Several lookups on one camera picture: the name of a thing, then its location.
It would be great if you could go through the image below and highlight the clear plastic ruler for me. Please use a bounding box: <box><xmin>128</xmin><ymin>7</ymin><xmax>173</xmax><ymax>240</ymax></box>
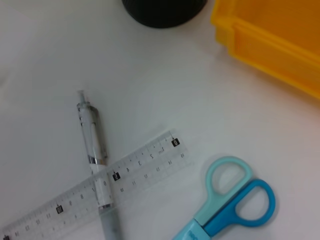
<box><xmin>0</xmin><ymin>128</ymin><xmax>195</xmax><ymax>240</ymax></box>

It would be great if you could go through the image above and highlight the silver retractable pen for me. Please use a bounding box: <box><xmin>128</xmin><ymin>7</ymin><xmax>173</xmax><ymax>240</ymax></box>
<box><xmin>76</xmin><ymin>89</ymin><xmax>123</xmax><ymax>240</ymax></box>

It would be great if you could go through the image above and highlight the black mesh pen holder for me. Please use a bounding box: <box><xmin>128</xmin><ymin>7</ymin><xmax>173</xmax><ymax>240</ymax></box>
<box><xmin>121</xmin><ymin>0</ymin><xmax>209</xmax><ymax>29</ymax></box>

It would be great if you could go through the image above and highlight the yellow plastic storage bin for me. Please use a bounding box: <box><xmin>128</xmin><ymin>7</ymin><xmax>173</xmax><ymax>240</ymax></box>
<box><xmin>210</xmin><ymin>0</ymin><xmax>320</xmax><ymax>101</ymax></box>

